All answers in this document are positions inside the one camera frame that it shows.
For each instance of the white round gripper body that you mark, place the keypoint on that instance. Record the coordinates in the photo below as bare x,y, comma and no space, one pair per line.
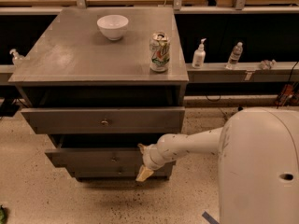
150,159

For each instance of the grey drawer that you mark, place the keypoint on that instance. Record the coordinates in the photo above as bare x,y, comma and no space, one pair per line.
104,120
94,151
119,172

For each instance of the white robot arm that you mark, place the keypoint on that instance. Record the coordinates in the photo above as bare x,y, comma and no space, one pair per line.
258,164

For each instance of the grey bottom drawer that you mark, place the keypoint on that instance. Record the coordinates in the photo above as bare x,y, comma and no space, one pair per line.
119,172

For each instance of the grey top drawer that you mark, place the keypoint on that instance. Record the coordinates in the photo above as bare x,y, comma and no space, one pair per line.
104,120

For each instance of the grey drawer cabinet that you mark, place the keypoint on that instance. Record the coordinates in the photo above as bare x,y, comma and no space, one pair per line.
72,65

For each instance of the blue floor tape marker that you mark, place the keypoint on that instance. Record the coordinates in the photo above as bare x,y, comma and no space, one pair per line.
210,219

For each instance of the black wheeled stand base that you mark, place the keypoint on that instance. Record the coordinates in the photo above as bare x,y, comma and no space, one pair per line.
240,108

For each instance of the white pump lotion bottle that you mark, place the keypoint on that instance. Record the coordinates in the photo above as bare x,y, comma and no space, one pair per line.
199,55

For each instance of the crushed green white soda can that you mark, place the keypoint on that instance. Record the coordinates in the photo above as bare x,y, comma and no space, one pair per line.
159,47

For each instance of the white ceramic bowl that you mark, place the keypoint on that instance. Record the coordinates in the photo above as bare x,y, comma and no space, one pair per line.
113,27

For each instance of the clear plastic water bottle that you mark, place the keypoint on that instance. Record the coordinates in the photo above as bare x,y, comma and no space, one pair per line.
234,56

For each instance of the green object floor corner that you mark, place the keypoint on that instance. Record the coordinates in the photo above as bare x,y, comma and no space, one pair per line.
3,215

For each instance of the crumpled clear plastic wrapper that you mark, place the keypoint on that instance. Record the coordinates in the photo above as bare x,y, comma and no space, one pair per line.
267,65

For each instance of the orange device under shelf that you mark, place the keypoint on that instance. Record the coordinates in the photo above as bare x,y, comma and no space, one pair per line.
289,95

